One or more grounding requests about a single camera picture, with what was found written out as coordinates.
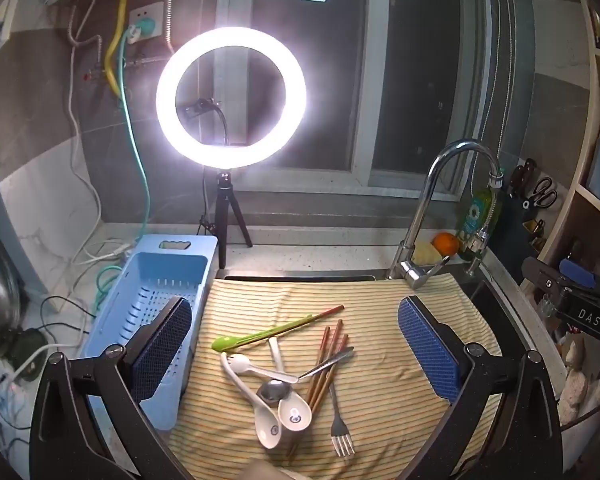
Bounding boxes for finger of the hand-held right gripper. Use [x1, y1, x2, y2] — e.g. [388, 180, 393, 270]
[522, 256, 600, 297]

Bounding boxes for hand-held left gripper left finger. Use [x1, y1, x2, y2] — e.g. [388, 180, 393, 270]
[28, 296, 193, 480]

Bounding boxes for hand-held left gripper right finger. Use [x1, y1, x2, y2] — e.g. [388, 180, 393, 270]
[397, 295, 566, 480]

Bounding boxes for wooden shelf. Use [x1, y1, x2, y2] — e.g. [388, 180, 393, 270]
[520, 0, 600, 311]

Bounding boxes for striped yellow cloth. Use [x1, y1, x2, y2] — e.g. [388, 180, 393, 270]
[167, 275, 503, 480]

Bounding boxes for small white spoon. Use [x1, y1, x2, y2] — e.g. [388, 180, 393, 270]
[227, 353, 300, 385]

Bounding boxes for dark knife block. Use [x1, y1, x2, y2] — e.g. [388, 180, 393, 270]
[500, 157, 553, 271]

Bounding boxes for white fluffy cloth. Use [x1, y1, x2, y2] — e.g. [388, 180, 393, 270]
[557, 365, 600, 428]

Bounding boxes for blue plastic dish rack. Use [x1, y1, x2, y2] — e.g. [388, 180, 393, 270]
[77, 234, 219, 431]

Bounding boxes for black scissors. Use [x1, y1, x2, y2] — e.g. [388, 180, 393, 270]
[532, 176, 558, 209]

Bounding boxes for green plastic spoon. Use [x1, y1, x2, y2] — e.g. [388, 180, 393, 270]
[211, 313, 314, 352]

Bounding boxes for yellow sponge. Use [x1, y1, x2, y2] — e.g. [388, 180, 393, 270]
[412, 242, 443, 266]

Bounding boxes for orange fruit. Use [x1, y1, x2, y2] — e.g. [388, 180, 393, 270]
[432, 231, 461, 257]

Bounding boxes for metal spoon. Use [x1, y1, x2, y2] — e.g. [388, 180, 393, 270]
[256, 346, 355, 403]

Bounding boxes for metal fork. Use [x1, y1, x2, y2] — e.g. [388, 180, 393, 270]
[327, 375, 357, 458]

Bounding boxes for green dish soap bottle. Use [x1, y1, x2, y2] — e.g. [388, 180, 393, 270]
[455, 187, 498, 261]

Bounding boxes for white ceramic spoon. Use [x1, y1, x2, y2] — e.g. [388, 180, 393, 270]
[220, 351, 283, 450]
[267, 336, 314, 433]

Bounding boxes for black tripod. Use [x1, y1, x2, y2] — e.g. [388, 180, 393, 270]
[197, 167, 253, 269]

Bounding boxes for chrome faucet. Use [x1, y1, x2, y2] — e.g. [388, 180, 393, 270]
[387, 140, 503, 288]

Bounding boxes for black phone clamp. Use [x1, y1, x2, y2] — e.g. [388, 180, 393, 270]
[182, 99, 241, 147]

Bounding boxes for window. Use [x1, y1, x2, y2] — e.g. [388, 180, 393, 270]
[215, 0, 496, 196]

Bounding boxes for yellow gas pipe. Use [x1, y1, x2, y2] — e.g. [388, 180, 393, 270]
[105, 0, 131, 96]

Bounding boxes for black cable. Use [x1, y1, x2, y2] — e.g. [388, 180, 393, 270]
[40, 294, 97, 336]

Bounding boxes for green hose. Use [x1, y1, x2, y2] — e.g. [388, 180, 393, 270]
[95, 27, 153, 311]

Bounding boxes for white cable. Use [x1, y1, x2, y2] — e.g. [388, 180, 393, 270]
[65, 0, 136, 266]

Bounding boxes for white ring light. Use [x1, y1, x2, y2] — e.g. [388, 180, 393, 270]
[155, 26, 308, 168]

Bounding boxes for white wall socket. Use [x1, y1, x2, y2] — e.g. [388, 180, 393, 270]
[128, 2, 166, 41]

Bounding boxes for corrugated metal hose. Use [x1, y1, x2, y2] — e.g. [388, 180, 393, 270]
[165, 0, 181, 53]

